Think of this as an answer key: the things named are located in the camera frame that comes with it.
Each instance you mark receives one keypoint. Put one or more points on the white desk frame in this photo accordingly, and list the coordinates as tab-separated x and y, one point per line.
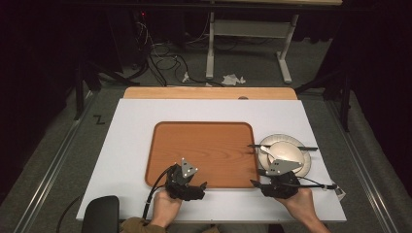
249	28

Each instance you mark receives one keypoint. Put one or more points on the black chopsticks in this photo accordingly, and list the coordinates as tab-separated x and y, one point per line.
307	148

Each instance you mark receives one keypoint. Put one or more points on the small crumpled white paper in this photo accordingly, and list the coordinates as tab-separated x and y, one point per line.
185	77

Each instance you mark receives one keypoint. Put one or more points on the black metal stand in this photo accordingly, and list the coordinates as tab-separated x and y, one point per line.
346	100
79	90

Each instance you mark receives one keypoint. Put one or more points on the person's left hand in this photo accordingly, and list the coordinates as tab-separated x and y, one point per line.
163	207

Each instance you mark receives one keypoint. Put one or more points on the large crumpled white paper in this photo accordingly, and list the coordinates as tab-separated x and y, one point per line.
232	79

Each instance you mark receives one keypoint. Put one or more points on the white plate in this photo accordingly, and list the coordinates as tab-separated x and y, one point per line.
307	158

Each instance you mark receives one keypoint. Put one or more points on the brown wooden tray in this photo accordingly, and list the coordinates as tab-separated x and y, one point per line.
207	152

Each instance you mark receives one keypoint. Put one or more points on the person's right hand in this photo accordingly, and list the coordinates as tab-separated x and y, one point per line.
301	204

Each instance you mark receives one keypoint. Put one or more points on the metal floor rail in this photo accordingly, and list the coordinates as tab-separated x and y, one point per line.
366	168
48	174

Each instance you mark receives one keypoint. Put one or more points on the black chair armrest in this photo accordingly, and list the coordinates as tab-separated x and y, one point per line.
101	215

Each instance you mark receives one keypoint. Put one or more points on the white bowl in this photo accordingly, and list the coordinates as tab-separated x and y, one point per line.
286	152

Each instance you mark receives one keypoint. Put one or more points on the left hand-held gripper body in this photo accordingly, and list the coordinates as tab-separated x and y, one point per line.
181	189

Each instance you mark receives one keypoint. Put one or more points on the white spoon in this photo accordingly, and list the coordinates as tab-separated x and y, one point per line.
267	151

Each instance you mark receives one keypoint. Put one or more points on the white table board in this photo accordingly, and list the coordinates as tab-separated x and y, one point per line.
129	155

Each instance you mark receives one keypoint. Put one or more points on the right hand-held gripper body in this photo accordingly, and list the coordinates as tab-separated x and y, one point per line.
281	187

